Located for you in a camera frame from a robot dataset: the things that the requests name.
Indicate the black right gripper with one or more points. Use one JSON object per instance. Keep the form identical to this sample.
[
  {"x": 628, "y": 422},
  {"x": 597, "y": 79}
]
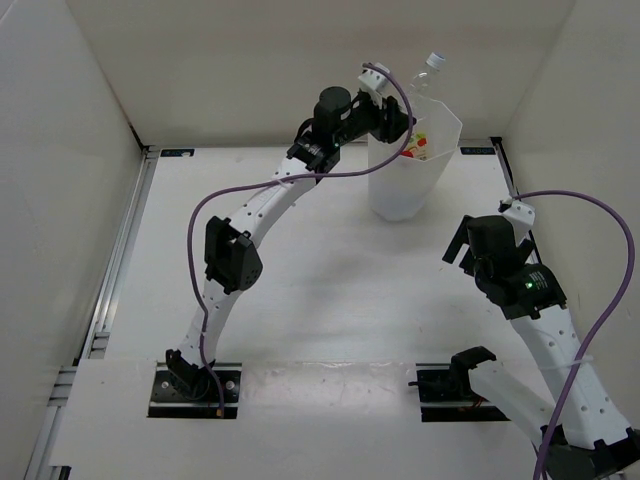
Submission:
[{"x": 460, "y": 238}]

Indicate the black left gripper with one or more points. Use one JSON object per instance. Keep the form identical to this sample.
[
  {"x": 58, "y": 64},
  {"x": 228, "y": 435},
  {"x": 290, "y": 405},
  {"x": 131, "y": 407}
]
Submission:
[{"x": 396, "y": 122}]

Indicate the clear bottle yellow label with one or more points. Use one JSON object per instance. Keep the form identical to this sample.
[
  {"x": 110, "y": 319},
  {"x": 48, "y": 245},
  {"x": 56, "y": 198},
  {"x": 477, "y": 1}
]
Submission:
[{"x": 419, "y": 143}]

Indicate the clear ribbed plastic bottle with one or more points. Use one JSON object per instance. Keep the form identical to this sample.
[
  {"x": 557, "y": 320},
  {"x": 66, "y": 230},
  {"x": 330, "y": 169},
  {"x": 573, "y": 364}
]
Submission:
[{"x": 419, "y": 90}]

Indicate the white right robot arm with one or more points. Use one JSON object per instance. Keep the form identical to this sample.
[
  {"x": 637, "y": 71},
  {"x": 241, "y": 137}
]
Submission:
[{"x": 582, "y": 434}]

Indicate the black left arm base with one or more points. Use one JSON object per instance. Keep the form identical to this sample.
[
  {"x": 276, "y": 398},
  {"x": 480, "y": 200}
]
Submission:
[{"x": 168, "y": 400}]

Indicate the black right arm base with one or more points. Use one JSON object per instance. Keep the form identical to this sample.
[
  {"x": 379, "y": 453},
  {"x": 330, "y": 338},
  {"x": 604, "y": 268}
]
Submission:
[{"x": 445, "y": 393}]

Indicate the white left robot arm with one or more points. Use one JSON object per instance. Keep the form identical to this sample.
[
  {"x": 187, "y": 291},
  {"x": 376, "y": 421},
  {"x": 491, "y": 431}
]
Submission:
[{"x": 232, "y": 262}]

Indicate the white polygonal plastic bin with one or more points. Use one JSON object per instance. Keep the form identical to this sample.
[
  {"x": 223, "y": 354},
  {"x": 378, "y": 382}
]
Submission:
[{"x": 399, "y": 190}]

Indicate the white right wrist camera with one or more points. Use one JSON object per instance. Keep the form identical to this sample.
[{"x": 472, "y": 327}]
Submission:
[{"x": 520, "y": 215}]

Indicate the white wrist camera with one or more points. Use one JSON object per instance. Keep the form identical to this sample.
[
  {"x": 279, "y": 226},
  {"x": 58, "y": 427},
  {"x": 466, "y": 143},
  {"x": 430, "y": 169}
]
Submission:
[
  {"x": 374, "y": 81},
  {"x": 520, "y": 215}
]

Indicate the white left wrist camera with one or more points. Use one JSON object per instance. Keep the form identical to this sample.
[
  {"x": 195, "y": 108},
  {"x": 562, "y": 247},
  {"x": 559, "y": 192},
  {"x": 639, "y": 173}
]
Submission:
[{"x": 374, "y": 81}]

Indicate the aluminium left frame rail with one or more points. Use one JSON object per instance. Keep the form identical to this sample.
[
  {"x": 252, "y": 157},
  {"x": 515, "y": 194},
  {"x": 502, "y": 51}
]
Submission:
[{"x": 100, "y": 324}]

